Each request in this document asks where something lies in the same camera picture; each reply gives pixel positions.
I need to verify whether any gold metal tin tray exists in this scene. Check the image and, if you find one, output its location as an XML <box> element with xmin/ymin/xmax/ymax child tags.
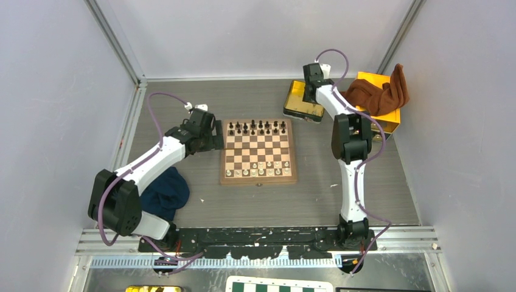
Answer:
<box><xmin>283</xmin><ymin>80</ymin><xmax>325</xmax><ymax>123</ymax></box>

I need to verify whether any wooden chess board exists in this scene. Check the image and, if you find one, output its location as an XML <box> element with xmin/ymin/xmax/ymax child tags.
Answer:
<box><xmin>220</xmin><ymin>119</ymin><xmax>298</xmax><ymax>186</ymax></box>

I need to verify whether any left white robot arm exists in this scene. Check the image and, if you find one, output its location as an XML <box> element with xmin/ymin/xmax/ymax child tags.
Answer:
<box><xmin>87</xmin><ymin>108</ymin><xmax>224</xmax><ymax>251</ymax></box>

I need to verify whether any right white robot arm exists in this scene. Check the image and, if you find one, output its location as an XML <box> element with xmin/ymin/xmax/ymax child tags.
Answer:
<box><xmin>302</xmin><ymin>63</ymin><xmax>372</xmax><ymax>250</ymax></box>

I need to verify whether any green checkered calibration board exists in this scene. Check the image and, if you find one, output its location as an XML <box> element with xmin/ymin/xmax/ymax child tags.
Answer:
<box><xmin>225</xmin><ymin>276</ymin><xmax>335</xmax><ymax>292</ymax></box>

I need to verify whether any dark blue cloth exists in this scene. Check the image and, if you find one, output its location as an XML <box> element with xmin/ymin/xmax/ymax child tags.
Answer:
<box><xmin>140</xmin><ymin>167</ymin><xmax>190</xmax><ymax>221</ymax></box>

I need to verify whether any brown cloth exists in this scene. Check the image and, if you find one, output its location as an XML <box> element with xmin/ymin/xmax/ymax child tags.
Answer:
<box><xmin>342</xmin><ymin>63</ymin><xmax>410</xmax><ymax>116</ymax></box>

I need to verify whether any yellow drawer box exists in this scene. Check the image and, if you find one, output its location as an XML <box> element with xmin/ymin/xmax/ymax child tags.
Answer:
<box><xmin>357</xmin><ymin>72</ymin><xmax>401</xmax><ymax>142</ymax></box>

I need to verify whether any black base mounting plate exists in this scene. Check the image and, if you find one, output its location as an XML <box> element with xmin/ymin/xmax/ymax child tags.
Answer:
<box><xmin>138</xmin><ymin>226</ymin><xmax>375</xmax><ymax>260</ymax></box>

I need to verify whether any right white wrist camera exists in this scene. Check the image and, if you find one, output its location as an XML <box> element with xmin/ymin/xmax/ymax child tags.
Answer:
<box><xmin>319</xmin><ymin>63</ymin><xmax>331</xmax><ymax>79</ymax></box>

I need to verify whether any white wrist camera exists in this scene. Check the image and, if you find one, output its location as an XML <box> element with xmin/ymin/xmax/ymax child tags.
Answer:
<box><xmin>184</xmin><ymin>102</ymin><xmax>208</xmax><ymax>113</ymax></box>
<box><xmin>319</xmin><ymin>63</ymin><xmax>331</xmax><ymax>79</ymax></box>

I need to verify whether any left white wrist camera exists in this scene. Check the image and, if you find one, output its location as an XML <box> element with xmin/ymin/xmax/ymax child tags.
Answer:
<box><xmin>184</xmin><ymin>102</ymin><xmax>208</xmax><ymax>113</ymax></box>

